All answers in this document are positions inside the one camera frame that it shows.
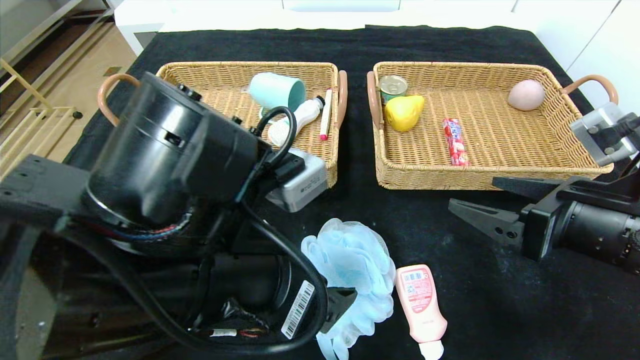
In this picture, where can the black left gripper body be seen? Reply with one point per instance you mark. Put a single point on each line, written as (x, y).
(299, 309)

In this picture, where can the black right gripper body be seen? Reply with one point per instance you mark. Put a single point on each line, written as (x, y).
(541, 230)

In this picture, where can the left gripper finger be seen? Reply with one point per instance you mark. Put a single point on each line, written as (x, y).
(342, 305)

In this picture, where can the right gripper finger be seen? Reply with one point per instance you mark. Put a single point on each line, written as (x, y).
(530, 187)
(495, 225)

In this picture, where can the light blue bath loofah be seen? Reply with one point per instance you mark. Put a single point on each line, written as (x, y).
(350, 250)

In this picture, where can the pink squeeze bottle white cap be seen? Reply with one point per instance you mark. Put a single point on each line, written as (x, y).
(420, 300)

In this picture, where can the red Hi-Chew candy pack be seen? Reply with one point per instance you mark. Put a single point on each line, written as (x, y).
(455, 142)

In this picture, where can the yellow pear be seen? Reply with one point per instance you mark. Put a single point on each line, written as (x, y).
(402, 114)

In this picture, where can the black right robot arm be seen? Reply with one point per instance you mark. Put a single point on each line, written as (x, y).
(600, 235)

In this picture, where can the pale pink egg-shaped ball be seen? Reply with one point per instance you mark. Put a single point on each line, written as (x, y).
(526, 95)

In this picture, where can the small tin can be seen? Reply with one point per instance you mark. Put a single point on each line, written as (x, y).
(392, 85)

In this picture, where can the white tube with red cap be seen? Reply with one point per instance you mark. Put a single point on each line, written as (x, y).
(326, 117)

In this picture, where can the white plastic bottle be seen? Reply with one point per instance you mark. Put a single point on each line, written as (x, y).
(307, 112)

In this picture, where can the teal plastic cup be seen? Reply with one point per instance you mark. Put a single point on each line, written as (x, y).
(275, 90)

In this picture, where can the wooden slatted rack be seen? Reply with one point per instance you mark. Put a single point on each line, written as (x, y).
(30, 135)

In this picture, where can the white side table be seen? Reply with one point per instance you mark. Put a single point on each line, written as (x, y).
(140, 20)

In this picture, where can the grey metal shelf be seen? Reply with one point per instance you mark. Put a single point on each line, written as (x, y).
(50, 25)

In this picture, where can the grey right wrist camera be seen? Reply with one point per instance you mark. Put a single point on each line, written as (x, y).
(600, 130)

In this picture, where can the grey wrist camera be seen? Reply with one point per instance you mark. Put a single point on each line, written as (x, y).
(600, 130)
(305, 185)

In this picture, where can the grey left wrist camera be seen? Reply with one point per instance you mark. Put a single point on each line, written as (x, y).
(305, 185)

